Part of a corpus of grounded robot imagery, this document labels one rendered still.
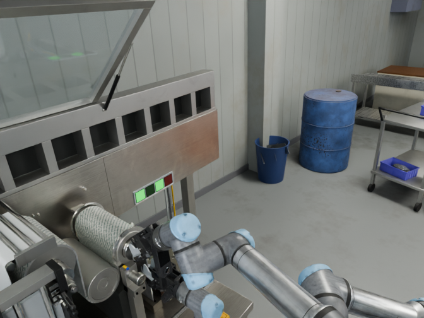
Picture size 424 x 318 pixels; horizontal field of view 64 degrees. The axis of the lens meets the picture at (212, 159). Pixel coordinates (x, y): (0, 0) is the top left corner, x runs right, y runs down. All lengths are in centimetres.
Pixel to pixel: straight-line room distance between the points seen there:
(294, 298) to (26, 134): 96
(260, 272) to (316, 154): 346
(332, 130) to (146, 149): 289
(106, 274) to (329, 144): 337
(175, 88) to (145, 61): 136
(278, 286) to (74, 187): 88
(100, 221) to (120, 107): 47
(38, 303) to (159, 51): 242
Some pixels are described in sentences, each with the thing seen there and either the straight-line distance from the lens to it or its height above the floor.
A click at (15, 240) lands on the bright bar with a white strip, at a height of 144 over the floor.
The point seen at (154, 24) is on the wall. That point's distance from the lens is 301.
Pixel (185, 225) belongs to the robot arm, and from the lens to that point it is 88.
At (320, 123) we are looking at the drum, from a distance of 410.
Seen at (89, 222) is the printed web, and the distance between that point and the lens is 129.
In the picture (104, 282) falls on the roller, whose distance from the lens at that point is 122.
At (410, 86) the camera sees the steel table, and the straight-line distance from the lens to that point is 550.
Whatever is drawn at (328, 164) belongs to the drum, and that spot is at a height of 13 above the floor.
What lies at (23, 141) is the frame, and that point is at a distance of 127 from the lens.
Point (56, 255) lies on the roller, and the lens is 107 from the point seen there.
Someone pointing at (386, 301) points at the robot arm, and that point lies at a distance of 129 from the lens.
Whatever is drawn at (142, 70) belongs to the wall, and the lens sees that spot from 296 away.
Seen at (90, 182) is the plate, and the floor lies 136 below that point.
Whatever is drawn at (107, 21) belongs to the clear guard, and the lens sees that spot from 102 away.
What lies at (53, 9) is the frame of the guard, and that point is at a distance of 88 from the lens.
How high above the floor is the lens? 200
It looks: 26 degrees down
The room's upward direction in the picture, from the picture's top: 3 degrees counter-clockwise
